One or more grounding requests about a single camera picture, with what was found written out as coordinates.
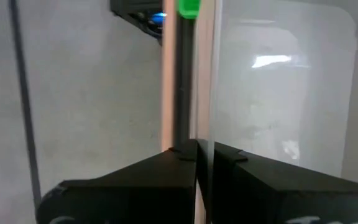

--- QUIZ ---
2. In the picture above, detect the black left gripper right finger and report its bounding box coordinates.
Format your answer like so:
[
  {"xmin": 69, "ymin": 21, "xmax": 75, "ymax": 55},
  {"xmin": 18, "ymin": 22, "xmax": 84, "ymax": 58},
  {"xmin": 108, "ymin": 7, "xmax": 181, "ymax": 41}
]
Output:
[{"xmin": 196, "ymin": 138, "xmax": 358, "ymax": 224}]

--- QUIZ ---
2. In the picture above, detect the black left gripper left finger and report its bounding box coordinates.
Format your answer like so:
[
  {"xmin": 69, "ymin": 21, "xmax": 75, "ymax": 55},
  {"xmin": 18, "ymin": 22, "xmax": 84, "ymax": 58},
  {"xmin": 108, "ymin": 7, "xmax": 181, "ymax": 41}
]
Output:
[{"xmin": 36, "ymin": 138, "xmax": 198, "ymax": 224}]

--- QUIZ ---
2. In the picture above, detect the large white plastic basket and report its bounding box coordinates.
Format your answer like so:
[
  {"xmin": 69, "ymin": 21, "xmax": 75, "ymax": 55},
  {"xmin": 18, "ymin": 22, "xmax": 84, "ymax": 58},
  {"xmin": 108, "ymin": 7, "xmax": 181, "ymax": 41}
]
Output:
[{"xmin": 208, "ymin": 0, "xmax": 358, "ymax": 187}]

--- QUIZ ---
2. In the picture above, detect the black device with blue light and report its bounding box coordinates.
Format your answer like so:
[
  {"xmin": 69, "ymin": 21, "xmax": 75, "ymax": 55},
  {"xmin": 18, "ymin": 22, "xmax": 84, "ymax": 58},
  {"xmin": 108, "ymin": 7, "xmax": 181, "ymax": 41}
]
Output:
[{"xmin": 109, "ymin": 0, "xmax": 167, "ymax": 43}]

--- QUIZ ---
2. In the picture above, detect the black upright post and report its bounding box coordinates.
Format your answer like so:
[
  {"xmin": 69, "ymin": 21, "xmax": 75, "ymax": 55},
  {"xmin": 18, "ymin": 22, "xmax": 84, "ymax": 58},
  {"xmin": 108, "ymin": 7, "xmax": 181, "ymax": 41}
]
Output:
[{"xmin": 173, "ymin": 17, "xmax": 196, "ymax": 150}]

